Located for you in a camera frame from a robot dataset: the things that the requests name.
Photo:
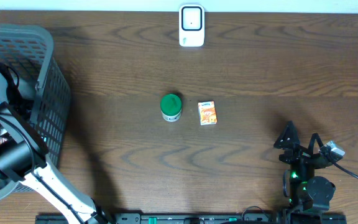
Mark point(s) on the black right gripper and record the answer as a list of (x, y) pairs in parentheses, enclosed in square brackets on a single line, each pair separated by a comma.
[(299, 154)]

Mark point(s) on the orange snack box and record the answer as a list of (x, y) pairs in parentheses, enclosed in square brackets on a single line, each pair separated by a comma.
[(207, 113)]

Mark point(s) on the green lid jar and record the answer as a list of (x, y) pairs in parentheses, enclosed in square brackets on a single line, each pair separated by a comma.
[(171, 107)]

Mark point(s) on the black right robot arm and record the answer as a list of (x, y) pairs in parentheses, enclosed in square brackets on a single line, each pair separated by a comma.
[(306, 192)]

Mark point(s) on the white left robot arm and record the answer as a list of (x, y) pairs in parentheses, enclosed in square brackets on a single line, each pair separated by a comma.
[(24, 157)]

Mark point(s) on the grey plastic basket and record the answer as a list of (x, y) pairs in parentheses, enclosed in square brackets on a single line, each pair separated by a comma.
[(29, 50)]

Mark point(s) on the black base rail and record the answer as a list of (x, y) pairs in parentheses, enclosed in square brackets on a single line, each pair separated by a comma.
[(136, 218)]

